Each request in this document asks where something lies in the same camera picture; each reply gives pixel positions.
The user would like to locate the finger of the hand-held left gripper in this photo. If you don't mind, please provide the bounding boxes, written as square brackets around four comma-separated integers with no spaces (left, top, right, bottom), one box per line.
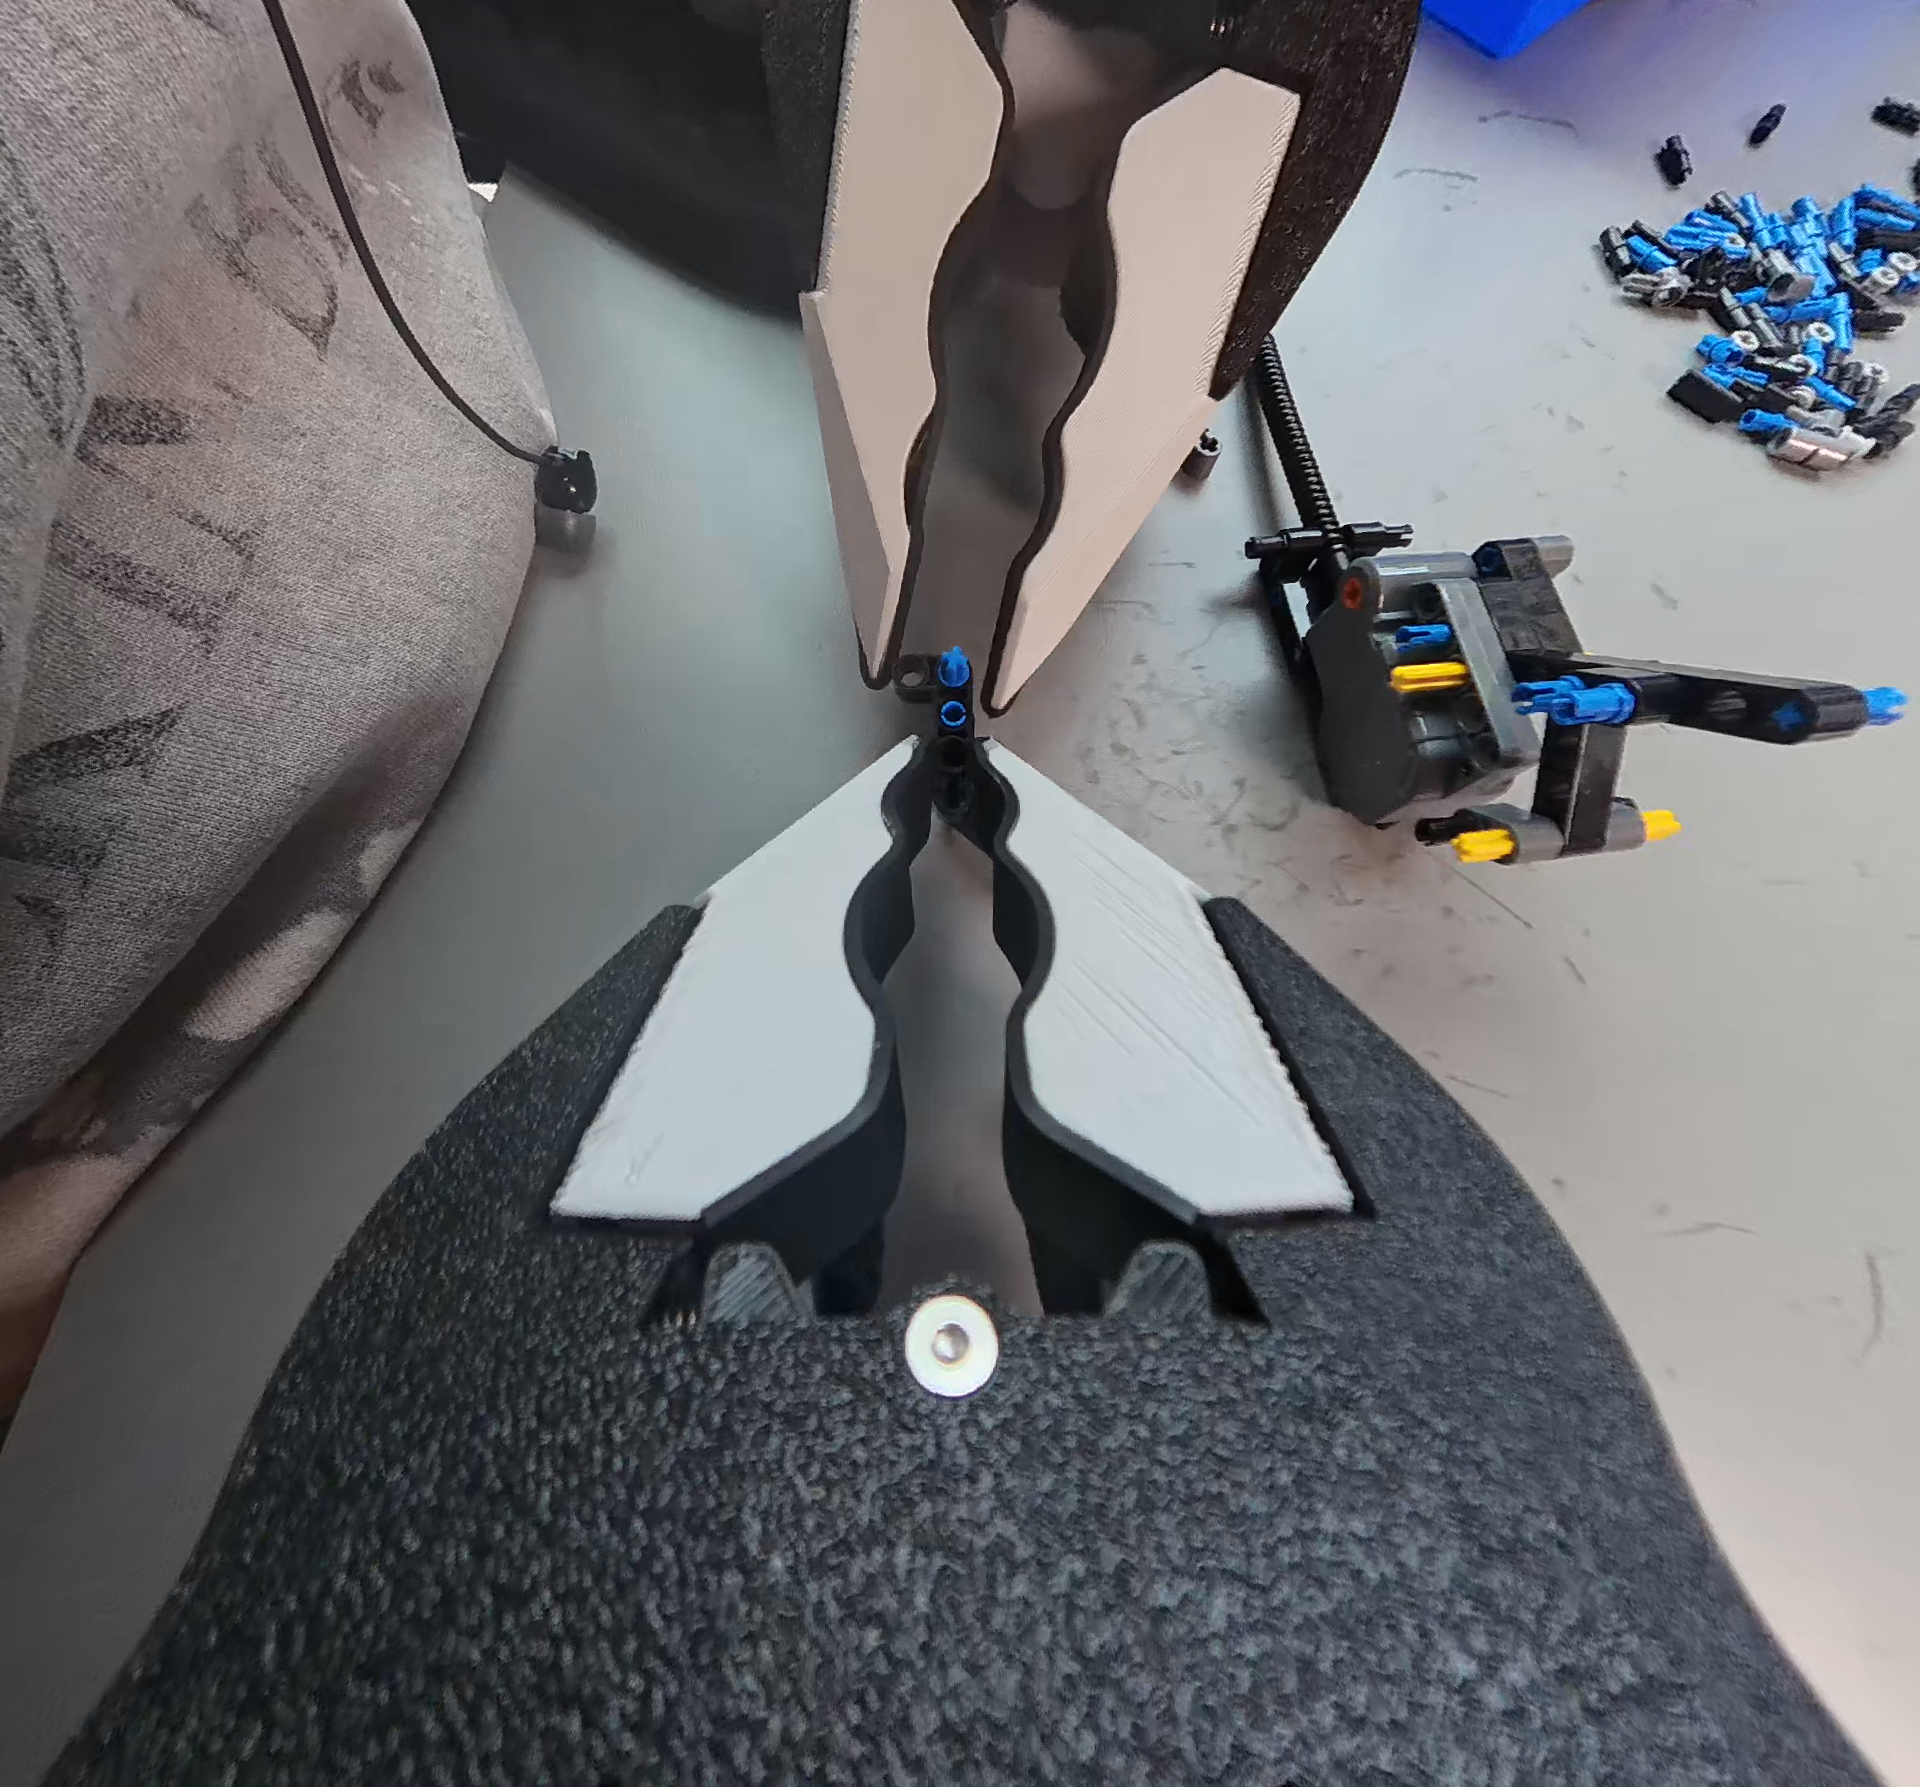
[799,0,1006,691]
[981,65,1305,708]

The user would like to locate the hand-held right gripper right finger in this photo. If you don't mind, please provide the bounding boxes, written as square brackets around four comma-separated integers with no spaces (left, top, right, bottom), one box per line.
[976,739,1356,1316]

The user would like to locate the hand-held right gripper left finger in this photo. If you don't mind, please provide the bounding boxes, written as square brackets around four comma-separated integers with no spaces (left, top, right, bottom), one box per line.
[551,736,933,1316]

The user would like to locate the black holed building beam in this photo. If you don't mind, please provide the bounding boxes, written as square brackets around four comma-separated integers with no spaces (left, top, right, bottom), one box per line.
[917,735,984,844]

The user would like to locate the black threaded rod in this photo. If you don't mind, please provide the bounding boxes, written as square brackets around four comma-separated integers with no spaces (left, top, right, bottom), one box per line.
[1258,335,1348,543]

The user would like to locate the grey black building-brick assembly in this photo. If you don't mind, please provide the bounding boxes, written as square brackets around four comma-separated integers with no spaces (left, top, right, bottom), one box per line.
[1246,525,1910,869]

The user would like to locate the pile of blue black pins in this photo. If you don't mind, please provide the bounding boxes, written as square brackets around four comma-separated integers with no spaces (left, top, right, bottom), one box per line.
[1597,181,1920,472]

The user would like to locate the grey printed sweatshirt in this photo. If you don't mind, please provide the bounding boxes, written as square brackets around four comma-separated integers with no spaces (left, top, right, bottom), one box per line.
[0,0,560,1219]

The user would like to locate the black microphone cable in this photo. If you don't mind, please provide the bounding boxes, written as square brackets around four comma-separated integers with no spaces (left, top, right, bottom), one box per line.
[209,0,560,469]

